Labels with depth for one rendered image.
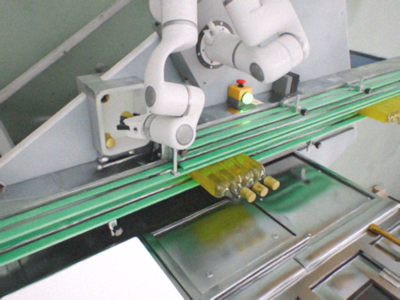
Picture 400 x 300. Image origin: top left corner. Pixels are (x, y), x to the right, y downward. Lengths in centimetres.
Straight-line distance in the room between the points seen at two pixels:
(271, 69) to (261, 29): 11
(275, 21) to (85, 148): 72
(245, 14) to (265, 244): 72
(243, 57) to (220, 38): 14
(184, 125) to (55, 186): 52
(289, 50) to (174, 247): 69
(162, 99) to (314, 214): 88
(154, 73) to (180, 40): 10
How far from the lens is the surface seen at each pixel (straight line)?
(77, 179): 116
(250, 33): 96
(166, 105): 75
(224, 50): 109
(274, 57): 96
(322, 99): 170
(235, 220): 126
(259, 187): 120
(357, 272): 129
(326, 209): 148
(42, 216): 108
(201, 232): 121
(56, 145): 118
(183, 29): 82
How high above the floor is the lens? 177
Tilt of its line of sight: 43 degrees down
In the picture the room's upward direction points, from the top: 126 degrees clockwise
